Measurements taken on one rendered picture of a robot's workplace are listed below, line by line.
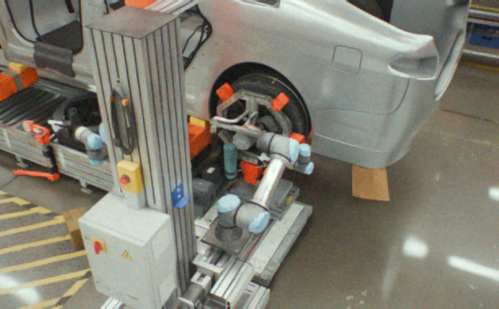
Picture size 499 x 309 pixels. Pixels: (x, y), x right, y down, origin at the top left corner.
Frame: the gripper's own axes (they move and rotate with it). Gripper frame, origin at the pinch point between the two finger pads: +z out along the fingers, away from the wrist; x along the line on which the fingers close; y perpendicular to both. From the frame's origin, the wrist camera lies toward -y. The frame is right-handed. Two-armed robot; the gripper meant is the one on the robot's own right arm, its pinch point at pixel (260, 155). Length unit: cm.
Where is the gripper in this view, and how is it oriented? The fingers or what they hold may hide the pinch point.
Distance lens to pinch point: 316.3
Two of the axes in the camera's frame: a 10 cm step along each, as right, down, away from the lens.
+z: -8.9, -2.8, 3.6
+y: 0.1, -8.1, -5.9
